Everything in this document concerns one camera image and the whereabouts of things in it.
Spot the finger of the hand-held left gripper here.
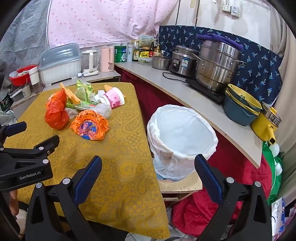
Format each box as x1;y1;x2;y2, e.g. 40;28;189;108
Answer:
0;122;27;149
30;135;60;161

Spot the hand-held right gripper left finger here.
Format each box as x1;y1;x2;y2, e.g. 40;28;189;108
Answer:
24;155;103;241

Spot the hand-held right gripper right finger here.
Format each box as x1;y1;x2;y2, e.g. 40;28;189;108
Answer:
194;154;273;241

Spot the orange plastic bag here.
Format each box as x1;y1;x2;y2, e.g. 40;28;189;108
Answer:
45;89;70;131

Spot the orange snack wrapper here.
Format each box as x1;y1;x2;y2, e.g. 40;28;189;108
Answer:
70;109;109;141

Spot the green carton box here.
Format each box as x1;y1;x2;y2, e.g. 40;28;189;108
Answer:
66;101;99;110

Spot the trash bin with white liner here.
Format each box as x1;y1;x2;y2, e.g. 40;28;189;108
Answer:
147;104;218;182

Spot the clear plastic bag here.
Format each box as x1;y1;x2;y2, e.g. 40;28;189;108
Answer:
89;103;113;118

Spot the yellow green snack packet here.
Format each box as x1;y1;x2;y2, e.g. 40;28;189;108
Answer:
73;79;96;102

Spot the pink paper cup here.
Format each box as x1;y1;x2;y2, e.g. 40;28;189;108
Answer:
100;87;125;109

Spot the white speckled cloth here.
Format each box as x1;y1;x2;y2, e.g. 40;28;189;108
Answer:
0;110;17;127

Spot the green label jar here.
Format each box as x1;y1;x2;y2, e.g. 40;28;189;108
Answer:
0;93;12;112

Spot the wooden stool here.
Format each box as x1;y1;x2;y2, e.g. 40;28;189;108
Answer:
157;173;203;201

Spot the clear plastic container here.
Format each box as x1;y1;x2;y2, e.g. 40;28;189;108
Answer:
9;82;44;102

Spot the red bowl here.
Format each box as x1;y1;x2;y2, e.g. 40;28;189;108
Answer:
9;65;37;87

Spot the white cup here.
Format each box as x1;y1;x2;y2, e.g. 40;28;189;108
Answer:
29;66;39;85

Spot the green cloth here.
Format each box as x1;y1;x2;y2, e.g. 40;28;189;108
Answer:
261;141;284;205

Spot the yellow electric pot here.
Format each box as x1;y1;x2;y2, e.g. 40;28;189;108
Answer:
250;102;282;146

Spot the white printed box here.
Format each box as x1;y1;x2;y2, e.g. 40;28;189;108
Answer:
271;198;287;232

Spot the white dish box grey lid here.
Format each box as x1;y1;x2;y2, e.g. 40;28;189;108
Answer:
38;43;82;87

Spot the grey patterned cloth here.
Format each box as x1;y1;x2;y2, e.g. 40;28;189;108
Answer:
0;0;50;75

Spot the black induction cooktop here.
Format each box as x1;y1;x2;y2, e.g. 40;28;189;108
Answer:
185;77;226;105

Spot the pink electric kettle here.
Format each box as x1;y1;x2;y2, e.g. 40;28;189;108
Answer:
99;46;115;73

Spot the large steel steamer pot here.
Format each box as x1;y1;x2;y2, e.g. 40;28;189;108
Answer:
192;40;247;93

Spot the green tin can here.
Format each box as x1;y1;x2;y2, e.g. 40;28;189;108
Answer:
114;45;127;63

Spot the steel rice cooker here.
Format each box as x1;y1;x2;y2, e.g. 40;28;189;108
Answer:
170;45;200;78

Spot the navy printed cloth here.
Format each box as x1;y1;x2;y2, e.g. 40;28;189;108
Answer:
158;25;284;105

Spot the small steel pot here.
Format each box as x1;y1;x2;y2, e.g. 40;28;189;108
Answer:
151;55;172;70

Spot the dark soy sauce bottle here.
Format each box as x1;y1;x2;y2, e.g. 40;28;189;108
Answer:
133;41;140;62

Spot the beige curtain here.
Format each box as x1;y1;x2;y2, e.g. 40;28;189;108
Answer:
269;14;296;197

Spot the yellow lid food container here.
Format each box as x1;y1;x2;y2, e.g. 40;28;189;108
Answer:
138;51;153;66

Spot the pink dotted cloth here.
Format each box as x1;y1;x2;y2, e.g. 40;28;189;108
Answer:
47;0;178;49

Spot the purple cloth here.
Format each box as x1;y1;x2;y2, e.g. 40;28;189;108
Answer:
196;33;244;51

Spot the glass kettle with white handle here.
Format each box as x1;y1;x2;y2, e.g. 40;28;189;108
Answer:
81;49;99;77

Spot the black power cable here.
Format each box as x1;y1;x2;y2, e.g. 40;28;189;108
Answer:
162;72;189;82

